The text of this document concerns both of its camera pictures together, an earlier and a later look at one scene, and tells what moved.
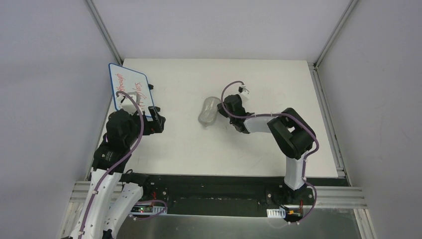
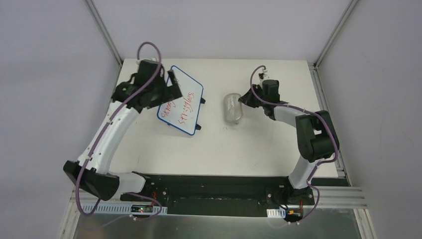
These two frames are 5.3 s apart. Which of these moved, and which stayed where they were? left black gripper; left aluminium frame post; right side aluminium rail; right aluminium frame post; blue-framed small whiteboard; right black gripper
Moved: blue-framed small whiteboard; right black gripper; left black gripper
Stayed: left aluminium frame post; right aluminium frame post; right side aluminium rail
